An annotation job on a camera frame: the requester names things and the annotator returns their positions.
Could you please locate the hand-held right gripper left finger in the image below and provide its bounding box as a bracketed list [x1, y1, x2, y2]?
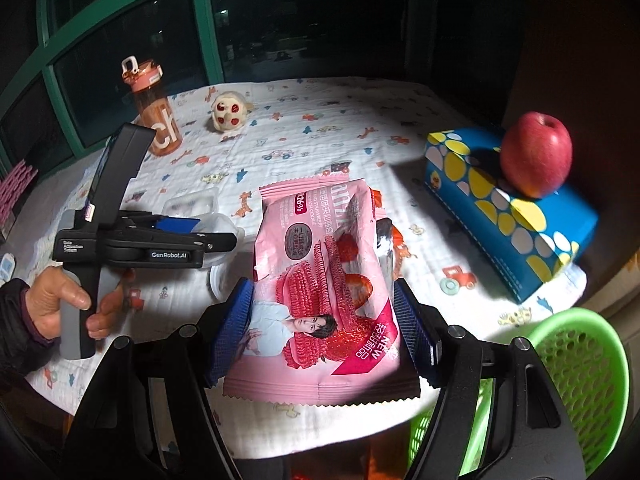
[65, 277, 256, 480]

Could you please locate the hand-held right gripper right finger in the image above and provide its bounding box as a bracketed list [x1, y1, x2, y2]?
[392, 277, 586, 480]

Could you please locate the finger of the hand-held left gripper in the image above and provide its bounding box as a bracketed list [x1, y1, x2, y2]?
[116, 212, 201, 236]
[107, 231, 237, 257]

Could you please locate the clear ribbed plastic box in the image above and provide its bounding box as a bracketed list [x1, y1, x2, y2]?
[197, 212, 246, 266]

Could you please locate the pink snack packet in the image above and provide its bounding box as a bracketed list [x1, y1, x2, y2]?
[222, 176, 421, 406]

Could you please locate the green plastic basket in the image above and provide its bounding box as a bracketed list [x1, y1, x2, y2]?
[407, 307, 632, 480]

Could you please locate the person's left forearm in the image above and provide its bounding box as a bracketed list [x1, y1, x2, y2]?
[0, 277, 58, 381]

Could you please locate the person's left hand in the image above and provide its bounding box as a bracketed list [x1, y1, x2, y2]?
[29, 265, 137, 341]

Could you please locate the clear plastic blister tray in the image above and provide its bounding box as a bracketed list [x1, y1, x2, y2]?
[162, 187, 221, 218]

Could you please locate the clear cup with white contents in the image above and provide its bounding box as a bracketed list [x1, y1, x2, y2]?
[209, 260, 251, 306]

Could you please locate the orange water bottle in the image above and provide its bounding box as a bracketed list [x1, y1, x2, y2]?
[120, 56, 183, 157]

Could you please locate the orange foil wrapper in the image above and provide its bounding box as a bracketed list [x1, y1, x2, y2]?
[375, 216, 417, 281]

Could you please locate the pink mat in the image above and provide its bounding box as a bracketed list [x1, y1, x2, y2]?
[0, 159, 40, 231]

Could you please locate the beige skull toy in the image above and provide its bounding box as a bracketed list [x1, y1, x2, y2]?
[210, 91, 251, 133]

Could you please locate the blue dotted tissue box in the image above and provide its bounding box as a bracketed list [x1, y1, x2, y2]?
[422, 127, 600, 305]

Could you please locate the printed white blanket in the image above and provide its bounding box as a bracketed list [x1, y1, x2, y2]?
[22, 77, 588, 461]

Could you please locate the red apple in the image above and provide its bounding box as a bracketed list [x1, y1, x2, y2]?
[500, 111, 573, 198]

